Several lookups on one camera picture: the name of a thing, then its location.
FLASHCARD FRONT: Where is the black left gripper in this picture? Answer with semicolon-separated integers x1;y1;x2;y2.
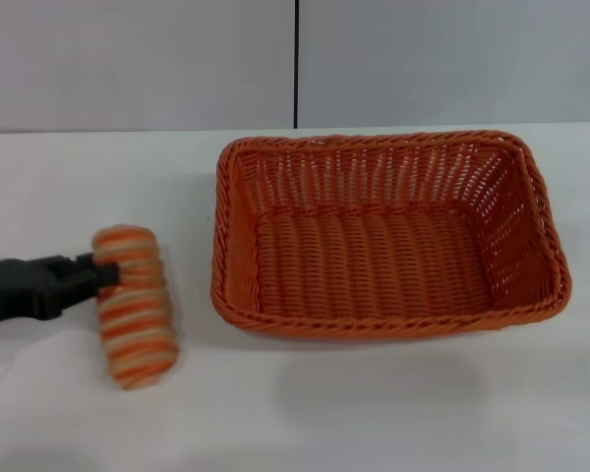
0;252;123;329

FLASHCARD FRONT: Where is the orange cream striped bread roll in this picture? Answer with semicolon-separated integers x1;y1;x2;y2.
90;223;181;392

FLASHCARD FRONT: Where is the orange woven rectangular basket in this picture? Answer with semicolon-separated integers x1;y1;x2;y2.
208;129;573;344

